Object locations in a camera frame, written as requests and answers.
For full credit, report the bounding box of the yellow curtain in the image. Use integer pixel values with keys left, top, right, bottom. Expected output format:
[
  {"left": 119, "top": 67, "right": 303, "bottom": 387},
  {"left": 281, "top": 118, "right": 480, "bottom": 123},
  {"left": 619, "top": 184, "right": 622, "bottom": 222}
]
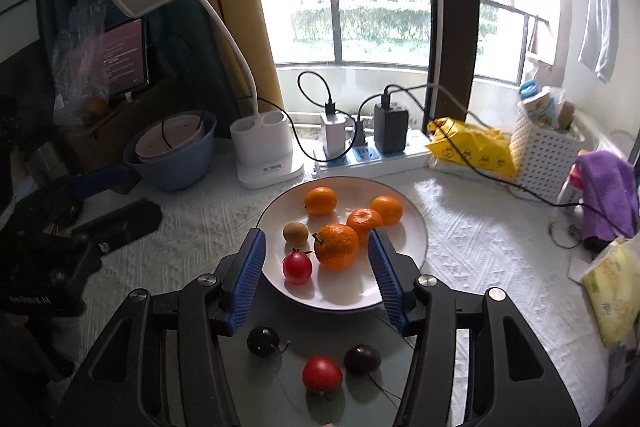
[{"left": 182, "top": 0, "right": 287, "bottom": 128}]

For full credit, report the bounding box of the black charger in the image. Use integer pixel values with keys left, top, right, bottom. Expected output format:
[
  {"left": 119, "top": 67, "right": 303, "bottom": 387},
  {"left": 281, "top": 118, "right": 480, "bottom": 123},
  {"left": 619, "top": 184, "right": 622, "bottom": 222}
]
[{"left": 374, "top": 102, "right": 410, "bottom": 155}]

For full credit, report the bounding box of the balcony railing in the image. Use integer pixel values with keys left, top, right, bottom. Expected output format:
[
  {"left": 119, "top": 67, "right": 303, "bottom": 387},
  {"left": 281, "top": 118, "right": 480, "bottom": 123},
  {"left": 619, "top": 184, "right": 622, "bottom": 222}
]
[{"left": 260, "top": 0, "right": 551, "bottom": 88}]

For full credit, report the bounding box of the white power strip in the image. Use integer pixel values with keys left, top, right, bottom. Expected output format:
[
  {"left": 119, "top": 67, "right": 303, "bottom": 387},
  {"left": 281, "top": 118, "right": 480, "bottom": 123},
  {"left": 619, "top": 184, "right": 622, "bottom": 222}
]
[{"left": 312, "top": 129, "right": 433, "bottom": 175}]

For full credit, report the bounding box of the small yellowish round fruit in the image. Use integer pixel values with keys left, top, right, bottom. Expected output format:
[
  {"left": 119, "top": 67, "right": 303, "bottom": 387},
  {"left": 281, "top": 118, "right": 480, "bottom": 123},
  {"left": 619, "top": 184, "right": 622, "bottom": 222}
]
[{"left": 283, "top": 222, "right": 308, "bottom": 244}]

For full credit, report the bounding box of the printed round tub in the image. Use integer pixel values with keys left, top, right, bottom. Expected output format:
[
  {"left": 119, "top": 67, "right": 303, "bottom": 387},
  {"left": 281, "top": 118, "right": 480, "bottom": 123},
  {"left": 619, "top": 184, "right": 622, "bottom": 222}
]
[{"left": 525, "top": 92, "right": 561, "bottom": 125}]

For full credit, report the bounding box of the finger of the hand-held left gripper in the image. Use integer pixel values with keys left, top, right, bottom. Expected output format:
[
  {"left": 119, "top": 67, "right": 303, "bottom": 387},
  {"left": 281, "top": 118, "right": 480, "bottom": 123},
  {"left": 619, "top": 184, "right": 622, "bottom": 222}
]
[
  {"left": 75, "top": 198, "right": 163, "bottom": 253},
  {"left": 65, "top": 163, "right": 143, "bottom": 202}
]

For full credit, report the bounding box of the clear plastic bag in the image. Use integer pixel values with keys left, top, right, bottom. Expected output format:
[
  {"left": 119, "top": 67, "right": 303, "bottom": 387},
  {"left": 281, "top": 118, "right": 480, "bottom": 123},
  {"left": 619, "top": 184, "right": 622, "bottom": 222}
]
[{"left": 50, "top": 0, "right": 151, "bottom": 128}]

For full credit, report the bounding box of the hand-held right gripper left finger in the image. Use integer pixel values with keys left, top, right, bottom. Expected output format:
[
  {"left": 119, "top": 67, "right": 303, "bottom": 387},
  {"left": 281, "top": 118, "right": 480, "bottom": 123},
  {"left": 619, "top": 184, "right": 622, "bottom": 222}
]
[{"left": 52, "top": 228, "right": 268, "bottom": 427}]

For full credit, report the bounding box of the yellow plastic bag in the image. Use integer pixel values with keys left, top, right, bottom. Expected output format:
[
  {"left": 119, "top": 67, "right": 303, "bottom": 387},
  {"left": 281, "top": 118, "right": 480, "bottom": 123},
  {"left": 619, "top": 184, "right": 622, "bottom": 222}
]
[{"left": 426, "top": 118, "right": 521, "bottom": 180}]

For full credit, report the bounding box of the white desk lamp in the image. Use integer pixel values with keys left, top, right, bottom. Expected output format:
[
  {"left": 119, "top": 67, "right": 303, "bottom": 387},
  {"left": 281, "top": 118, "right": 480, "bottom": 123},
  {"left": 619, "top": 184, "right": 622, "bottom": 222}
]
[{"left": 111, "top": 0, "right": 305, "bottom": 190}]

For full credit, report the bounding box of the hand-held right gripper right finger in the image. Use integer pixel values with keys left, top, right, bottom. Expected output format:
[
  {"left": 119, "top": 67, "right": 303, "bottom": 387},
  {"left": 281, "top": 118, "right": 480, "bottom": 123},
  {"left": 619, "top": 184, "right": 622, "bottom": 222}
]
[{"left": 367, "top": 227, "right": 583, "bottom": 427}]

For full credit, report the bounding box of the black charger cable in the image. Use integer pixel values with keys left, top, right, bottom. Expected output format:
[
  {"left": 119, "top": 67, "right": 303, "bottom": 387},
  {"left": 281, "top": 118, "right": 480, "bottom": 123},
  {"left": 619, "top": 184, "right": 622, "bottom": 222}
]
[
  {"left": 382, "top": 84, "right": 601, "bottom": 210},
  {"left": 297, "top": 71, "right": 338, "bottom": 115}
]

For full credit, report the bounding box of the cardboard box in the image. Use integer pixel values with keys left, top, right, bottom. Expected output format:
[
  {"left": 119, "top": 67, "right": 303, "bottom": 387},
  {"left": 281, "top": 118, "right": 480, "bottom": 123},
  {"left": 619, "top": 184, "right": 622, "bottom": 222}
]
[{"left": 55, "top": 77, "right": 166, "bottom": 168}]

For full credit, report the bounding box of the blue basin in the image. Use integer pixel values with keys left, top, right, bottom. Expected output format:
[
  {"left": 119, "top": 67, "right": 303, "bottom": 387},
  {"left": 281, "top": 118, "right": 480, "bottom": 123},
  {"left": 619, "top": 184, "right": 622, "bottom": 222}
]
[{"left": 122, "top": 109, "right": 217, "bottom": 192}]

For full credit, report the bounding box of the white perforated basket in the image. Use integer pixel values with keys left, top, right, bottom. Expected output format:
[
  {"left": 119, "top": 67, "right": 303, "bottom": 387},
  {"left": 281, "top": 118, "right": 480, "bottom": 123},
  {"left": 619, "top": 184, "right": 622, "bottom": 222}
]
[{"left": 509, "top": 99, "right": 586, "bottom": 204}]

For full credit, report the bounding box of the hanging pale garment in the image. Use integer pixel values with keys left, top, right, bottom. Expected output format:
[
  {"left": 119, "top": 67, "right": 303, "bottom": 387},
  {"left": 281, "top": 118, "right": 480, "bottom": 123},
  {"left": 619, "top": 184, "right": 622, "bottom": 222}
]
[{"left": 577, "top": 0, "right": 631, "bottom": 82}]

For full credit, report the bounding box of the tablet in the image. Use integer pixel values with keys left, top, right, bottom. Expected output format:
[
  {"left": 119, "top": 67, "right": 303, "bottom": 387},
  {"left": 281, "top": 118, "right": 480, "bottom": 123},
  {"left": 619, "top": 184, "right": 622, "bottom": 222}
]
[{"left": 97, "top": 18, "right": 151, "bottom": 100}]

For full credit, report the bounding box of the dark plum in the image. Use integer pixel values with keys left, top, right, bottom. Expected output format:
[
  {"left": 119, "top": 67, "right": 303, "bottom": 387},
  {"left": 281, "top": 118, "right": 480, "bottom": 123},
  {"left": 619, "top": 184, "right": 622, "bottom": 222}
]
[
  {"left": 247, "top": 327, "right": 281, "bottom": 358},
  {"left": 344, "top": 344, "right": 382, "bottom": 377}
]

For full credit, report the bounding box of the purple cloth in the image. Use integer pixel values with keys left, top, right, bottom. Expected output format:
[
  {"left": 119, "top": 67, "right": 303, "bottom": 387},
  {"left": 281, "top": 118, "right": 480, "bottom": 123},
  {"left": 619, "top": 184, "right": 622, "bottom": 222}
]
[{"left": 575, "top": 150, "right": 640, "bottom": 240}]

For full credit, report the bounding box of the white textured tablecloth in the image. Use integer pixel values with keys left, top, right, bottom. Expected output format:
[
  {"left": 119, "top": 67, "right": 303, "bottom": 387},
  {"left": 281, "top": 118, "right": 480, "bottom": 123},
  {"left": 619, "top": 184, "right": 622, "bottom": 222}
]
[{"left": 65, "top": 142, "right": 640, "bottom": 427}]

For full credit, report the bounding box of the pale pink bowl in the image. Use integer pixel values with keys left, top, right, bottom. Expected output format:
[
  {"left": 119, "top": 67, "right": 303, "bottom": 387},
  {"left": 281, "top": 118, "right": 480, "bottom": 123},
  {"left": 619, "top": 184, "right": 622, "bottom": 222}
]
[{"left": 135, "top": 114, "right": 205, "bottom": 159}]

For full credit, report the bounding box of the dark door frame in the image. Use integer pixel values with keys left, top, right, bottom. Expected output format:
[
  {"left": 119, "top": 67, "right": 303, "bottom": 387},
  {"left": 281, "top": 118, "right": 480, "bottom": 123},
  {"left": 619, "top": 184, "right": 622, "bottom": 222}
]
[{"left": 425, "top": 0, "right": 481, "bottom": 120}]

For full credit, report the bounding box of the grey round mat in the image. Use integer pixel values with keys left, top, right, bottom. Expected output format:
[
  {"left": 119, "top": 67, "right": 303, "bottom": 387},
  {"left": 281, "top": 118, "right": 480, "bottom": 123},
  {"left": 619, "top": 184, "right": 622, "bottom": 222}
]
[{"left": 215, "top": 302, "right": 426, "bottom": 427}]

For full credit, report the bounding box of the white plate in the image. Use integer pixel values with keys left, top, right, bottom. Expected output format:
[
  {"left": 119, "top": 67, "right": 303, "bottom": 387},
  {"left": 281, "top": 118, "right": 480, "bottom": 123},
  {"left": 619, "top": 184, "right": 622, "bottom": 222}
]
[{"left": 255, "top": 177, "right": 429, "bottom": 312}]

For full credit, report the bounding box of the red cherry tomato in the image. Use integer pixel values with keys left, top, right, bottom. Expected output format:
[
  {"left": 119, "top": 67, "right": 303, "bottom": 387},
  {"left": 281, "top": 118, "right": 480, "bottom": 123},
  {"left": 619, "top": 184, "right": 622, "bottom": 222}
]
[
  {"left": 282, "top": 249, "right": 314, "bottom": 286},
  {"left": 302, "top": 356, "right": 344, "bottom": 393}
]

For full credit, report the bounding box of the yellow tissue pack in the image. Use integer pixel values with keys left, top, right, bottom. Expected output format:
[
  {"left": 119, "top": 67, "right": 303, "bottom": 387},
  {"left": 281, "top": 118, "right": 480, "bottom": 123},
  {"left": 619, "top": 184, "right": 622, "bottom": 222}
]
[{"left": 582, "top": 237, "right": 640, "bottom": 348}]

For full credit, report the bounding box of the white charger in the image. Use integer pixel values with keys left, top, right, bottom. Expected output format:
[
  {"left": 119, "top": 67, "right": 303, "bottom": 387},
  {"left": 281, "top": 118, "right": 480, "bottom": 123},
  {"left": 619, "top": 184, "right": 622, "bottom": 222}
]
[{"left": 320, "top": 113, "right": 351, "bottom": 158}]

